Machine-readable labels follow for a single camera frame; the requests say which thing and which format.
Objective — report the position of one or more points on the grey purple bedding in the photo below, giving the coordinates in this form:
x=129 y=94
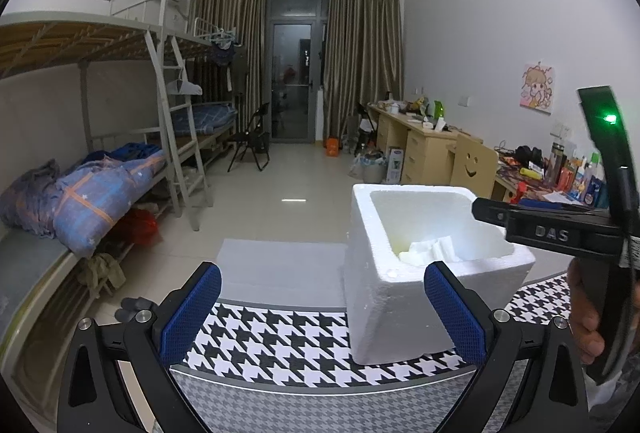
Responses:
x=30 y=198

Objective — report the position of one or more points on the white wall socket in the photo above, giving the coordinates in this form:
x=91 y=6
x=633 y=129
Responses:
x=561 y=130

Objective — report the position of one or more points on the black headphones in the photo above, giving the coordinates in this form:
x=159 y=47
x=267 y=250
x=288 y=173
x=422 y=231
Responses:
x=528 y=155

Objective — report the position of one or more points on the white clothes hanger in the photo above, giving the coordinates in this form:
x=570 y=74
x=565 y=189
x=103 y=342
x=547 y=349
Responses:
x=185 y=85

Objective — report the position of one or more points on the dark hanging clothes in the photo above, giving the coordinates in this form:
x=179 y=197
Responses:
x=222 y=53

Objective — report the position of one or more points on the plastic bags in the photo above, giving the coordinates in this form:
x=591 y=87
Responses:
x=369 y=167

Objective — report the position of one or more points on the wooden desk with printed mat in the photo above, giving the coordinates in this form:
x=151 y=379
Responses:
x=505 y=188

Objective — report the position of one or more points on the wooden smiley chair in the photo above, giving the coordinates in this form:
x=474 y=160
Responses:
x=475 y=165

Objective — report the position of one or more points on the red bag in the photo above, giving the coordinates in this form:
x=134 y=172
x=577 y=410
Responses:
x=140 y=227

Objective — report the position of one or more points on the white bed ladder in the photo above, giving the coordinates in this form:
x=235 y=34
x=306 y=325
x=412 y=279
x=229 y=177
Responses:
x=175 y=128

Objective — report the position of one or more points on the brown curtain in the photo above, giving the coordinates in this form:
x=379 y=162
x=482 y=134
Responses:
x=225 y=58
x=362 y=58

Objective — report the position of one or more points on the wooden desk with drawers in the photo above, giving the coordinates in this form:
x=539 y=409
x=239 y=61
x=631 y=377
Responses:
x=420 y=148

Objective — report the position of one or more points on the cartoon wall poster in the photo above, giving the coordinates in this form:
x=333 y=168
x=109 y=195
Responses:
x=537 y=87

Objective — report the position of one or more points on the black folding chair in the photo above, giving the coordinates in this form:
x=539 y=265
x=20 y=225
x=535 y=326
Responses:
x=250 y=138

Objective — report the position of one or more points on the houndstooth table cloth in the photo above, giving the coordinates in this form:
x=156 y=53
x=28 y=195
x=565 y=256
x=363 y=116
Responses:
x=280 y=343

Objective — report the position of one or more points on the white wall switch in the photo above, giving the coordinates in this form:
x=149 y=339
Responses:
x=464 y=102

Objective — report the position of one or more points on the person's right hand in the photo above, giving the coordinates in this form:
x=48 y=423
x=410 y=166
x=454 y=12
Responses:
x=582 y=308

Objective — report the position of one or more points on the yellow tube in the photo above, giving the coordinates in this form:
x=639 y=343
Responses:
x=531 y=173

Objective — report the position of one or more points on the glass balcony door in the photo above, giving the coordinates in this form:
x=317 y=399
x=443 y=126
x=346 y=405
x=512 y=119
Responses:
x=295 y=73

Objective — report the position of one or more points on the white foam box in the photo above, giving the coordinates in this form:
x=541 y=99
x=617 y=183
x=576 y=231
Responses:
x=390 y=313

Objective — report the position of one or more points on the white and blue carton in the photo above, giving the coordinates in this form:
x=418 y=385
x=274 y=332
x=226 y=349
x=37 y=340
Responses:
x=395 y=165

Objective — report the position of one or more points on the row of toiletry bottles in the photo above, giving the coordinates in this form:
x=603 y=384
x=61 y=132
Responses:
x=580 y=178

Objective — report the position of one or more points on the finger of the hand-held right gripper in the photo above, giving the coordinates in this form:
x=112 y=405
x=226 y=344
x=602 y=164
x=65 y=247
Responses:
x=492 y=212

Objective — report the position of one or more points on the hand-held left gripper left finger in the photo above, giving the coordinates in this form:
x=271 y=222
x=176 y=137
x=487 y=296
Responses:
x=192 y=313

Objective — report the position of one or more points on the green bottle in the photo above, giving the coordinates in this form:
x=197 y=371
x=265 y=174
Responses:
x=439 y=109

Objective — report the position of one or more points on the beige cloth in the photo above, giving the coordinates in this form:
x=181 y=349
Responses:
x=102 y=275

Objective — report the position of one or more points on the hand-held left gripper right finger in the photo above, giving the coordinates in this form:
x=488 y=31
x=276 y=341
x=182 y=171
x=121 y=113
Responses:
x=455 y=313

